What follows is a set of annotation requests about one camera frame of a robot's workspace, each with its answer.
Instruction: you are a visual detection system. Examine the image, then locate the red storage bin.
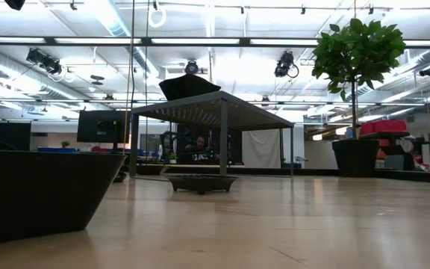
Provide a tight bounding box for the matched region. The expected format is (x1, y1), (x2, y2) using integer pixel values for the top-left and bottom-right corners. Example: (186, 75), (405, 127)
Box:
(359, 119), (408, 135)

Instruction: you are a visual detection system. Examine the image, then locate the grey perforated metal rack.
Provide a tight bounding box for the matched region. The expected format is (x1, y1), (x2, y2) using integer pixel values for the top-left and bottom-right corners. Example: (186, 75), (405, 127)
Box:
(128, 90), (296, 179)

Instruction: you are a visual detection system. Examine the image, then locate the black hanging cable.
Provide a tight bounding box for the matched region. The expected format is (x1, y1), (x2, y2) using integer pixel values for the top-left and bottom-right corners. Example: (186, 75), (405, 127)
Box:
(128, 0), (137, 113)

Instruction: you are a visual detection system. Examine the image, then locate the person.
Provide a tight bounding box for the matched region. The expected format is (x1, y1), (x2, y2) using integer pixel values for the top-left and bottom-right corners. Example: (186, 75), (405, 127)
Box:
(184, 136), (216, 164)

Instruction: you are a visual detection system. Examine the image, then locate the black aluminium table frame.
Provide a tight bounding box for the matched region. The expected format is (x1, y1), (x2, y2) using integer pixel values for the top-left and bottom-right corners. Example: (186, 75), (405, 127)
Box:
(136, 164), (430, 185)

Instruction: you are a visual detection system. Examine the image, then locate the dark screen panel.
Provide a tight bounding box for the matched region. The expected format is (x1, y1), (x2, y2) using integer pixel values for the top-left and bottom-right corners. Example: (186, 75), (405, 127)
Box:
(0, 107), (32, 152)

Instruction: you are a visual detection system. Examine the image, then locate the large black planter box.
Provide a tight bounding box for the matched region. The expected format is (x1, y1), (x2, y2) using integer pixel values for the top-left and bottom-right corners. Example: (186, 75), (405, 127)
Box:
(0, 149), (128, 247)

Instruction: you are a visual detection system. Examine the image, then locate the white cable loop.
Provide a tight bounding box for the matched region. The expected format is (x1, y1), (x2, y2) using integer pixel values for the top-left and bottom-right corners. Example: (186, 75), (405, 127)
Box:
(147, 6), (167, 29)

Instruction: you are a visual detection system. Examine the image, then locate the overhead LED light bar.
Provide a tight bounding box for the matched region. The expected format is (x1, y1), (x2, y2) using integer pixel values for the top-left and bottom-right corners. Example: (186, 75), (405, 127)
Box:
(0, 35), (430, 48)

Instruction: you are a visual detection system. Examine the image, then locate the black small square plate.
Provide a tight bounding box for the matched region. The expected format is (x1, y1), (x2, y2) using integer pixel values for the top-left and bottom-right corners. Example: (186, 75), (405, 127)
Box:
(166, 173), (240, 196)

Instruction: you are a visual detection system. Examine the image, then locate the white hanging sheet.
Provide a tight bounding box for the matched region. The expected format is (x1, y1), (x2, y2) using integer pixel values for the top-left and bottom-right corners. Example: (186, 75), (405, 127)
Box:
(241, 129), (282, 169)

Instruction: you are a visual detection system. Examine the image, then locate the grey box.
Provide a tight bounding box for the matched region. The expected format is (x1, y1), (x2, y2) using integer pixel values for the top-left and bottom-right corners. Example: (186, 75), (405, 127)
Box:
(384, 154), (405, 171)

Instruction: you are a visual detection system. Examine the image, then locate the black ceiling fixture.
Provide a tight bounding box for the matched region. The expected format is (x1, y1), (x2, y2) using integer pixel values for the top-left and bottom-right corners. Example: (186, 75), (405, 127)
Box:
(4, 0), (26, 11)

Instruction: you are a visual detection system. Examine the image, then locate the potted green plant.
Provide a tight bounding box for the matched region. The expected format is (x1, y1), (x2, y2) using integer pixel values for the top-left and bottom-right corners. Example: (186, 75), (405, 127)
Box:
(311, 17), (407, 179)

